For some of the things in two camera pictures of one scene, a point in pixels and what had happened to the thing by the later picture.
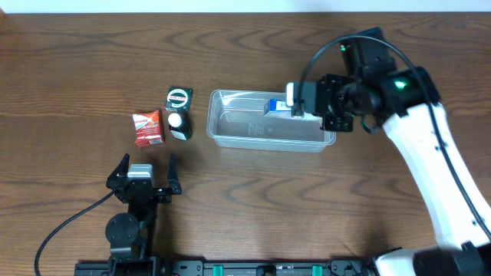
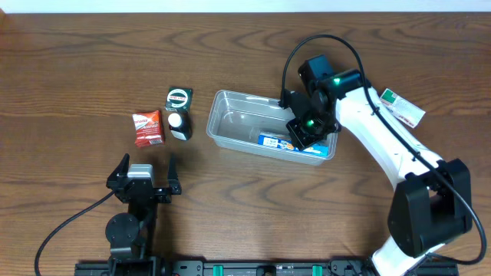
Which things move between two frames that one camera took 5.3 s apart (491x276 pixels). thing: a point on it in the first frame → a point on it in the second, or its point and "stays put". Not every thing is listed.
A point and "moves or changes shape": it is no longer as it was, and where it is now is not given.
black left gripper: x=174 y=185 stays put
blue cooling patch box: x=276 y=104 → x=321 y=148
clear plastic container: x=235 y=122 moves or changes shape
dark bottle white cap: x=180 y=125 stays put
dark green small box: x=179 y=99 stays put
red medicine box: x=149 y=128 stays put
